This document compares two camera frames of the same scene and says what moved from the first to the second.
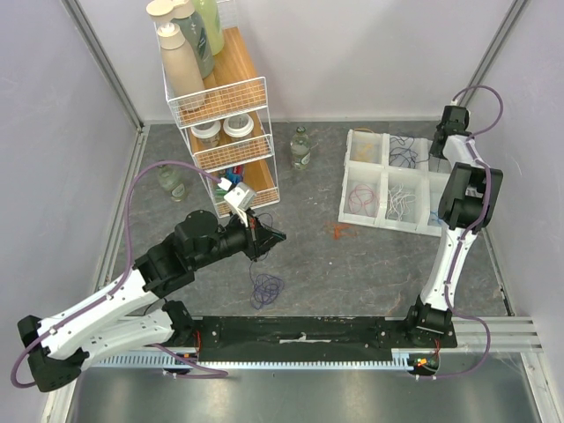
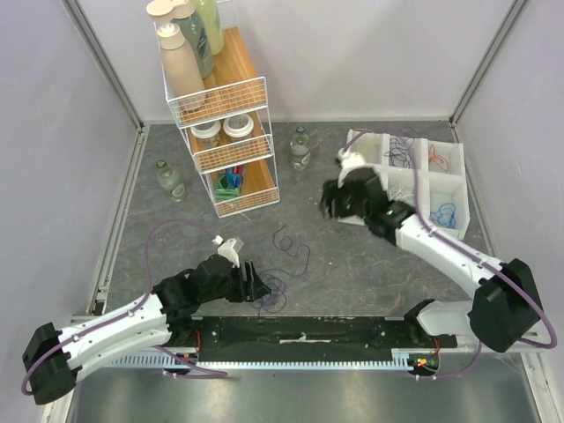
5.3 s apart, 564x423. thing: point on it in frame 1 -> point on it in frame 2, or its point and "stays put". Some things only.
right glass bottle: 300,149 stays put
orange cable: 345,230 -> 434,158
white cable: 399,202 stays put
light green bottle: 210,11 stays put
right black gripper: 439,147 -> 345,201
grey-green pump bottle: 181,12 stays put
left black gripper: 258,234 -> 253,288
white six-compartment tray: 392,181 stays put
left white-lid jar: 207,134 stays put
